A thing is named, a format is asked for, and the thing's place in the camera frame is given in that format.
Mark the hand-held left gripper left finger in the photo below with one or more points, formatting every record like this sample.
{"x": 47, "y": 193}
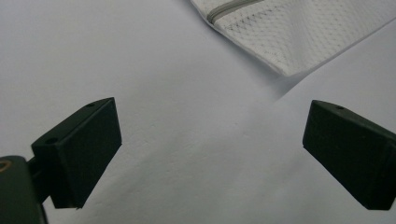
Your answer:
{"x": 77, "y": 152}

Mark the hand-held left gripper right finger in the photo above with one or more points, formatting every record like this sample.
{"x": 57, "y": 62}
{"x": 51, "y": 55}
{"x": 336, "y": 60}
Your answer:
{"x": 351, "y": 155}

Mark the white mesh zipper bag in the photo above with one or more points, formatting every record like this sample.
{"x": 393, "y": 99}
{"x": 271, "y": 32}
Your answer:
{"x": 295, "y": 34}

